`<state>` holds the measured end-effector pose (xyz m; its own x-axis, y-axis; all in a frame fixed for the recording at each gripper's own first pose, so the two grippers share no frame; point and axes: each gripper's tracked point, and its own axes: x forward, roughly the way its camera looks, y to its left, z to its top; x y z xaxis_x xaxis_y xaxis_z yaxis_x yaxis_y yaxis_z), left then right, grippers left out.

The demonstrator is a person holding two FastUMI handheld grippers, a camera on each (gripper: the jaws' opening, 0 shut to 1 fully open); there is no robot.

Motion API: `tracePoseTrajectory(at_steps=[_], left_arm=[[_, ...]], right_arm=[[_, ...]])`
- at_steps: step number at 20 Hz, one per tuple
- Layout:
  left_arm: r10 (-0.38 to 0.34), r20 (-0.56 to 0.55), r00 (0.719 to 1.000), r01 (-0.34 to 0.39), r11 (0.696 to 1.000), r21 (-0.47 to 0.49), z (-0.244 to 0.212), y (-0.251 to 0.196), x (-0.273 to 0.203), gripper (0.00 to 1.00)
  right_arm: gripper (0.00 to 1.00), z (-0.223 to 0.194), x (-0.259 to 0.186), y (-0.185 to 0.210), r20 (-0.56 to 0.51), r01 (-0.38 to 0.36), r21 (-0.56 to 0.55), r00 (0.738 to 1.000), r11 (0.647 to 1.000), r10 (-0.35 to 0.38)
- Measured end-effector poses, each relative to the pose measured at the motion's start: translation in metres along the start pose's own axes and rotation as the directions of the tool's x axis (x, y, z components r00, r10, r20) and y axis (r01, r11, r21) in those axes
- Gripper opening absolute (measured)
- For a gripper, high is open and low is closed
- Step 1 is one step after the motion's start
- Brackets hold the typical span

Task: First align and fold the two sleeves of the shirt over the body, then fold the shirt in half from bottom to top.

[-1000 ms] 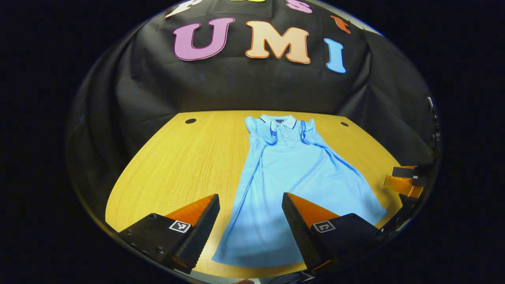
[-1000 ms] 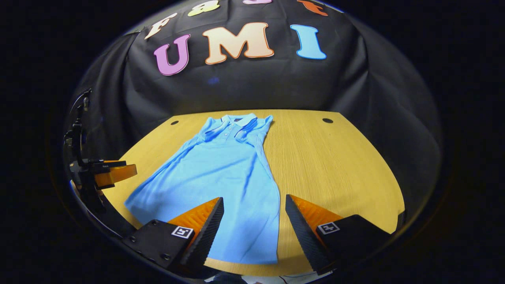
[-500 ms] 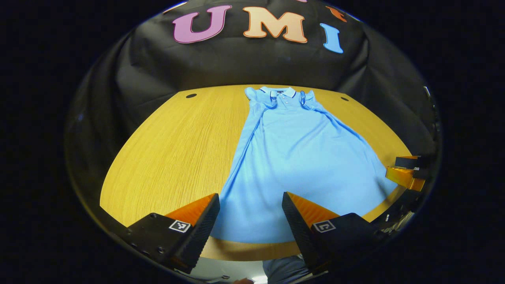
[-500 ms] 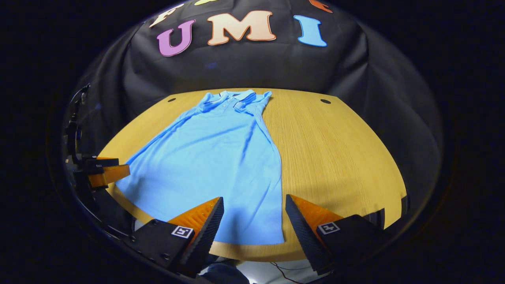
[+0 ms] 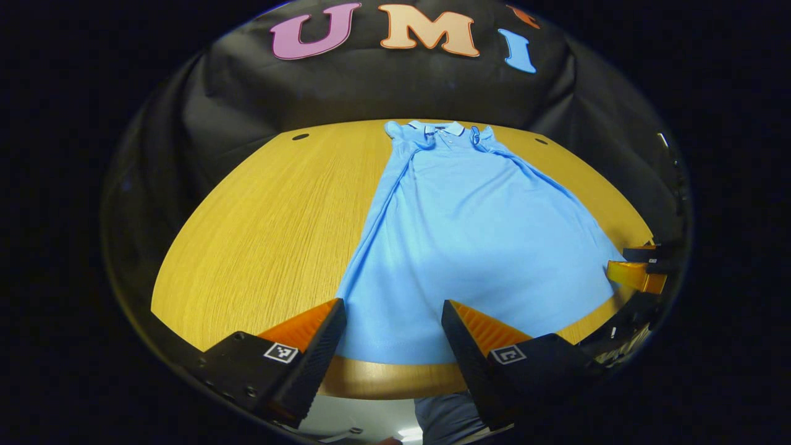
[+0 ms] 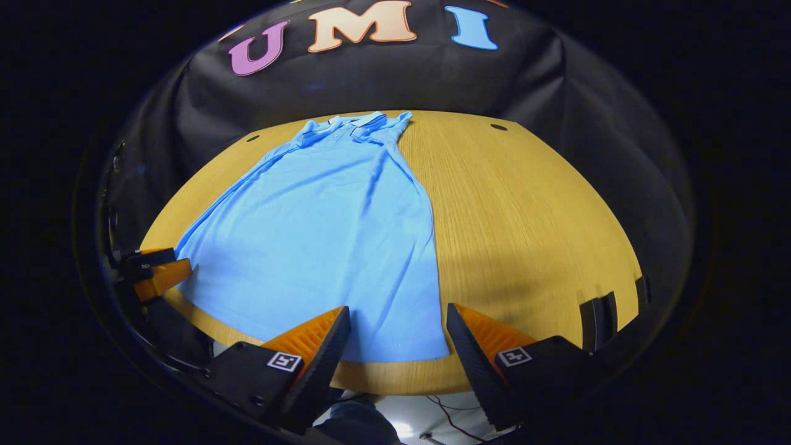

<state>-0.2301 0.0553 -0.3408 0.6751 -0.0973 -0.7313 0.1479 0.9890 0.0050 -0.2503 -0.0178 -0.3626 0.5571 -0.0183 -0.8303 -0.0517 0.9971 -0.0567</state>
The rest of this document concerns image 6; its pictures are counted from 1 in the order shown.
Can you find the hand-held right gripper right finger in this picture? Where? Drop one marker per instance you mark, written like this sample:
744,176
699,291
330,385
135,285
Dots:
473,364

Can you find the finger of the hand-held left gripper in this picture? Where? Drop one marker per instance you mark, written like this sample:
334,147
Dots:
148,266
164,279

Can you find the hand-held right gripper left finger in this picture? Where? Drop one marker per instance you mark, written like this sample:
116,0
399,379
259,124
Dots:
321,364

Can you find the light blue polo T-shirt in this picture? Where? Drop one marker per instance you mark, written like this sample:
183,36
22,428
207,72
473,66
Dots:
321,235

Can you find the person's dark trousers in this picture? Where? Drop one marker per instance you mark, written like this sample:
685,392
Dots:
358,423

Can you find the black backdrop cloth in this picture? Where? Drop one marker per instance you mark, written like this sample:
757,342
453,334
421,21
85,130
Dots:
401,80

